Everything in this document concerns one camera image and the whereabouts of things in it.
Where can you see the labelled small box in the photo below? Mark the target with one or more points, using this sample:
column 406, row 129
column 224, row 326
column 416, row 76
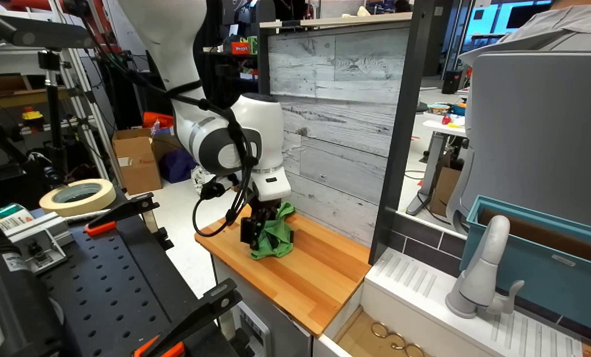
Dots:
column 7, row 216

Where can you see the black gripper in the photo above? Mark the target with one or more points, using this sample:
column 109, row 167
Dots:
column 267, row 209

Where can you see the grey wood-pattern back panel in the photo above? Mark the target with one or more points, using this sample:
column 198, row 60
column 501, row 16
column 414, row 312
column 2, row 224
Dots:
column 335, row 131

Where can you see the teal box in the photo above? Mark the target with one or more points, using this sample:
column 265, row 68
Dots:
column 539, row 284

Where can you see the small cardboard box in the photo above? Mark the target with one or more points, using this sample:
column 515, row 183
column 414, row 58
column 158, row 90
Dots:
column 444, row 189

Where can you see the large grey panel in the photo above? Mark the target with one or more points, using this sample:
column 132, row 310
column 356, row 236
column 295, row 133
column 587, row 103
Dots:
column 539, row 131

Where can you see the black vertical post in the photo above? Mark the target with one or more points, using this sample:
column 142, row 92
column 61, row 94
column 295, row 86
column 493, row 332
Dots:
column 406, row 99

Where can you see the person in grey shirt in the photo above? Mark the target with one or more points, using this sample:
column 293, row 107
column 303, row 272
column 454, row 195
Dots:
column 565, row 22

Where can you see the blue computer monitor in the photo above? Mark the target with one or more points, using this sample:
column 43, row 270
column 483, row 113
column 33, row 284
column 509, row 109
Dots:
column 493, row 20

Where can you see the orange object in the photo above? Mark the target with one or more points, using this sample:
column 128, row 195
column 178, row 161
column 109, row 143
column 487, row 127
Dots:
column 156, row 119

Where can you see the grey toy faucet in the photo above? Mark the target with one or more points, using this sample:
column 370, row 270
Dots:
column 483, row 264

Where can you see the white table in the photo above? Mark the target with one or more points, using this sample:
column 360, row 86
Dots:
column 444, row 127

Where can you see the black orange bar clamp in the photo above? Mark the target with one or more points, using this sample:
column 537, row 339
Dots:
column 119, row 213
column 202, row 310

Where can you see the wooden counter top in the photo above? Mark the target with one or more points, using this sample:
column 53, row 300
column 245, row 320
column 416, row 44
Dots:
column 307, row 270

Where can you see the beige masking tape roll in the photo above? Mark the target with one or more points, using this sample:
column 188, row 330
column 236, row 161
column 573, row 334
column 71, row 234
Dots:
column 77, row 207

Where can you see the blue bag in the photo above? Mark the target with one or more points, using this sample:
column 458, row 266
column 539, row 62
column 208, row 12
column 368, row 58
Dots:
column 176, row 165

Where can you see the beige sink basin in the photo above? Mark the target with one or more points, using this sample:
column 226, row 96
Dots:
column 355, row 334

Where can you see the silver metal block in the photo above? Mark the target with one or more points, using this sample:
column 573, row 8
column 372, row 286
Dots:
column 39, row 250

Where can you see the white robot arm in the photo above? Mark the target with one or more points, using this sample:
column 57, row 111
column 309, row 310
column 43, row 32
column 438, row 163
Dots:
column 208, row 139

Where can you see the black camera tripod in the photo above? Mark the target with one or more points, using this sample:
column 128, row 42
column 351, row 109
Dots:
column 51, row 119

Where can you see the white ribbed drain board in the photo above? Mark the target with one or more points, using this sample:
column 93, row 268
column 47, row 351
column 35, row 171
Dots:
column 414, row 284

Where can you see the black perforated board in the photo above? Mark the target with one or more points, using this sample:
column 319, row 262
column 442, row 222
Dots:
column 109, row 290

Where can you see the black equipment case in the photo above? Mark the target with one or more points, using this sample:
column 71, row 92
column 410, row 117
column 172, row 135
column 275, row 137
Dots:
column 3, row 298

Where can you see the green towel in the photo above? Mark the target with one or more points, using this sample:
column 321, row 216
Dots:
column 275, row 230

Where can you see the black stereo camera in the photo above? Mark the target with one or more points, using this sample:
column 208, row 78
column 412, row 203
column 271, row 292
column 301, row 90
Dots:
column 29, row 32

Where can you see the large cardboard box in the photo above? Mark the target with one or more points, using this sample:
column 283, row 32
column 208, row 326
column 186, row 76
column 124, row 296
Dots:
column 136, row 165

